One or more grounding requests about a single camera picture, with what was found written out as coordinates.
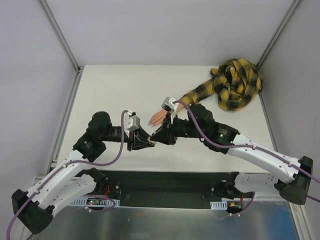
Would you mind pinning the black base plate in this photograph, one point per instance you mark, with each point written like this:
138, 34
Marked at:
180, 190

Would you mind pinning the right aluminium frame post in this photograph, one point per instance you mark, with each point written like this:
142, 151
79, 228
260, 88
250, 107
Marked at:
294, 6

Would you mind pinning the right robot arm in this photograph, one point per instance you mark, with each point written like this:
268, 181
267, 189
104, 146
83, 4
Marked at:
286, 175

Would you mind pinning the right white cable duct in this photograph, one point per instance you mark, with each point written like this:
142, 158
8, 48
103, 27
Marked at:
226, 204

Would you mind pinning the yellow plaid shirt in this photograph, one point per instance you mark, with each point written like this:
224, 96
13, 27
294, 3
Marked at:
236, 82

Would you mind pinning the white cable duct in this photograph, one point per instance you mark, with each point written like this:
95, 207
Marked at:
226, 204
85, 201

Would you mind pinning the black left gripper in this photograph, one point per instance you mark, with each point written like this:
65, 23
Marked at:
130, 141

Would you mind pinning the left white cable duct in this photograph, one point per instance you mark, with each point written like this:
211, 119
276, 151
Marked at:
85, 201

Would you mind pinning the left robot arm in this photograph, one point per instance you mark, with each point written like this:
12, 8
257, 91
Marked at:
77, 174

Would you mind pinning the left aluminium frame post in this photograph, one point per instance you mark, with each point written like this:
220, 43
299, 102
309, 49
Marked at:
59, 34

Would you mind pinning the mannequin hand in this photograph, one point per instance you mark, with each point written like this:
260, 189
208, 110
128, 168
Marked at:
157, 118

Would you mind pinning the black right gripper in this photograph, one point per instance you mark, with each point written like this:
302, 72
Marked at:
171, 131

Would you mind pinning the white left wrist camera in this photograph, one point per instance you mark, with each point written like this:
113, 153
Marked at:
131, 122

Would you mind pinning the aluminium frame post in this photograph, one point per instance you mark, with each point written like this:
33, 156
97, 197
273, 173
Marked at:
294, 6
59, 34

